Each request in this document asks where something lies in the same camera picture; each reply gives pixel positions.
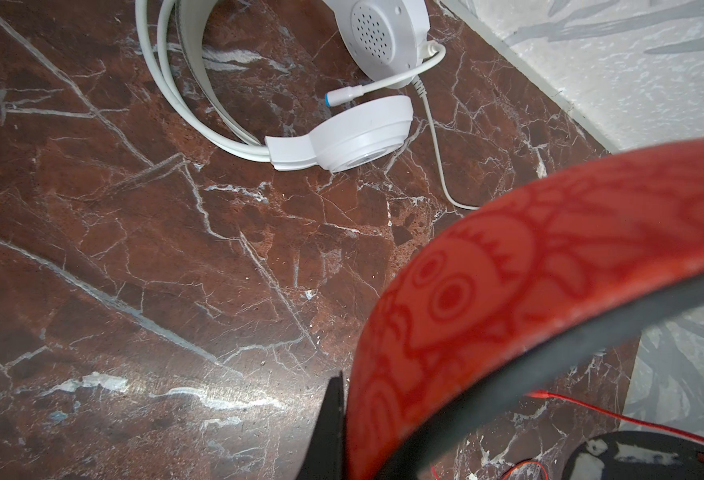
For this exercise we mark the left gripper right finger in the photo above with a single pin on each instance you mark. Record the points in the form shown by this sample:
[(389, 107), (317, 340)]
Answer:
[(628, 455)]

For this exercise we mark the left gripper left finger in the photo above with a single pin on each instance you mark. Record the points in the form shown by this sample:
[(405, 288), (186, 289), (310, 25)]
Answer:
[(325, 456)]

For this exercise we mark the red black headphones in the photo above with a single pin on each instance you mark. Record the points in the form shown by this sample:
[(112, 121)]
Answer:
[(509, 297)]

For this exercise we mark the white headphones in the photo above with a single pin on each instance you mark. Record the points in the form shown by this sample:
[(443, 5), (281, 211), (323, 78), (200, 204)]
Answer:
[(388, 40)]

